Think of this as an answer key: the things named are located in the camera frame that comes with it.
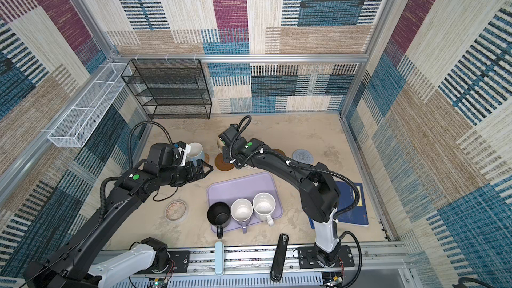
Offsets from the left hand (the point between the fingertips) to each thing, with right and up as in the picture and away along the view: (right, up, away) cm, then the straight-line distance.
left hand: (206, 171), depth 74 cm
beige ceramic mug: (+3, +9, +11) cm, 15 cm away
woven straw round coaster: (-7, +1, +28) cm, 28 cm away
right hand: (+9, +5, +12) cm, 16 cm away
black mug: (+3, -20, +9) cm, 22 cm away
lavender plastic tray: (+14, -11, +18) cm, 25 cm away
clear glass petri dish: (-15, -19, +11) cm, 27 cm away
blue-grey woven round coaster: (+42, +3, +28) cm, 51 cm away
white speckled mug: (+22, -16, +11) cm, 29 cm away
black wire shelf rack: (-28, +38, +34) cm, 58 cm away
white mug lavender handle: (+12, -18, +9) cm, 24 cm away
